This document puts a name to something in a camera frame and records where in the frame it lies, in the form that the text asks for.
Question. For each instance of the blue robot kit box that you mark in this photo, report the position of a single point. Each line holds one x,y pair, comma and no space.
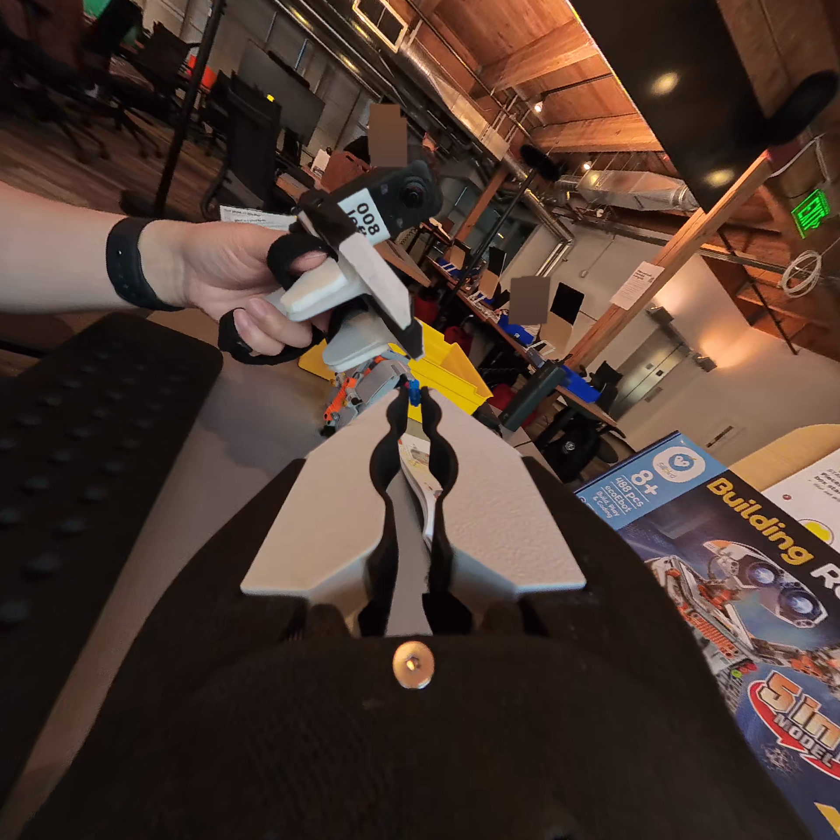
722,623

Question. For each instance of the person's left hand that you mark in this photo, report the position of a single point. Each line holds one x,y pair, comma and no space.
210,269

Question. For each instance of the ceiling air unit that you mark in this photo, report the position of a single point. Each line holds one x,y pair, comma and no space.
380,23

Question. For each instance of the blue connector pin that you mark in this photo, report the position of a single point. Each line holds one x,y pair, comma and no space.
413,392

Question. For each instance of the black wristband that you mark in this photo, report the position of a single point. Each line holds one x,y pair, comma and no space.
131,262

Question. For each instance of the person's left forearm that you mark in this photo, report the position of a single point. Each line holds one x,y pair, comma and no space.
52,249

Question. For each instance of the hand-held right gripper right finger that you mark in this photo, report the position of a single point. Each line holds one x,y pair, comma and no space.
512,525

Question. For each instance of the yellow plastic bin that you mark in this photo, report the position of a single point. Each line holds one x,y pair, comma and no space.
453,374

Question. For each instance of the open white instruction booklet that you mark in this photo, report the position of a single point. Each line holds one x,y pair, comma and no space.
420,459

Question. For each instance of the wooden post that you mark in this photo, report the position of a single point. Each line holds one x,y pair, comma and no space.
669,262

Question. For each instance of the grey orange brick robot model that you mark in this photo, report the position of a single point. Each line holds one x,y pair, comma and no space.
367,394

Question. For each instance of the black metal pole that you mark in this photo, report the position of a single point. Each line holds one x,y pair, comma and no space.
190,105

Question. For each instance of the black perforated chair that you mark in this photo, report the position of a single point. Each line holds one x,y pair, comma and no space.
85,459

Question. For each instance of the black monitor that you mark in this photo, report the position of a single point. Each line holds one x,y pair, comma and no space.
282,92

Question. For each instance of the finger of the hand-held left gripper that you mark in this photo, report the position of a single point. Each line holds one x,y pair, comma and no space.
377,282
358,341

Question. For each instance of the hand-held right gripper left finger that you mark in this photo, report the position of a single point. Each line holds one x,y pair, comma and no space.
315,525

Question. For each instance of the green exit sign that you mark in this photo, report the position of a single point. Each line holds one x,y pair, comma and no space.
810,213

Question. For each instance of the brown bag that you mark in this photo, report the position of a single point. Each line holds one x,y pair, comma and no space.
344,170

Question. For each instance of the grey desk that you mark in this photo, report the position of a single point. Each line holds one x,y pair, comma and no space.
262,446

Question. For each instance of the black office chair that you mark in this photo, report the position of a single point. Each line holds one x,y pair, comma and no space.
246,151

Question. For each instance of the metal air duct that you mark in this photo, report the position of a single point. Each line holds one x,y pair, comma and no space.
630,190

